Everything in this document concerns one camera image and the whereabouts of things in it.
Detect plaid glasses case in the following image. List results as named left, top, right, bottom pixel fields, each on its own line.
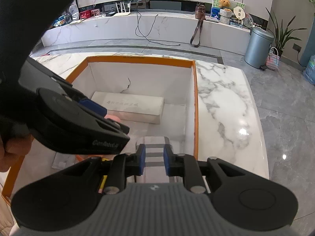
left=133, top=136, right=183, bottom=183

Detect pink rounded box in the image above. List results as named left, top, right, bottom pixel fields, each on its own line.
left=104, top=114, right=121, bottom=123

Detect long white glasses box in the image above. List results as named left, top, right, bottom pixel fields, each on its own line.
left=91, top=92, right=164, bottom=124

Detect yellow tape measure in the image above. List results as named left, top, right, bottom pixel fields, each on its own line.
left=98, top=158, right=109, bottom=194

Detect person's left hand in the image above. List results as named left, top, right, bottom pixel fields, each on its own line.
left=0, top=135, right=34, bottom=172

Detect orange storage box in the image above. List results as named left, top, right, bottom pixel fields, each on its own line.
left=1, top=55, right=199, bottom=202

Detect red snack boxes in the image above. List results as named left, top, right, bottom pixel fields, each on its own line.
left=79, top=9, right=100, bottom=19

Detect white wifi router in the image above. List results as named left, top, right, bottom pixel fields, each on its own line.
left=114, top=1, right=131, bottom=17

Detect grey pedal trash bin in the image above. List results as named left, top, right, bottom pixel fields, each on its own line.
left=244, top=27, right=274, bottom=69

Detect woven pastel basket bag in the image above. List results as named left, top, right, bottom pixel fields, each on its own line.
left=265, top=47, right=280, bottom=70

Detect green picture board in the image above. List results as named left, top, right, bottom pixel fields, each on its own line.
left=210, top=0, right=246, bottom=19

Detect blue water jug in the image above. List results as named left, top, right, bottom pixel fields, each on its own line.
left=303, top=55, right=315, bottom=85

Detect floor potted plant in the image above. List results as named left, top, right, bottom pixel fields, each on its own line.
left=266, top=8, right=306, bottom=57

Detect round paper fan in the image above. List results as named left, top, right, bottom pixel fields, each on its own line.
left=233, top=6, right=246, bottom=25

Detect teddy bear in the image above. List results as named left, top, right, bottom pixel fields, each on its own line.
left=218, top=0, right=233, bottom=25

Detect black power cable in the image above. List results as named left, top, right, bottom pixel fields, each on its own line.
left=134, top=10, right=182, bottom=46

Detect brown leather camera case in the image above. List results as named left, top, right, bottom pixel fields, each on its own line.
left=190, top=2, right=206, bottom=48

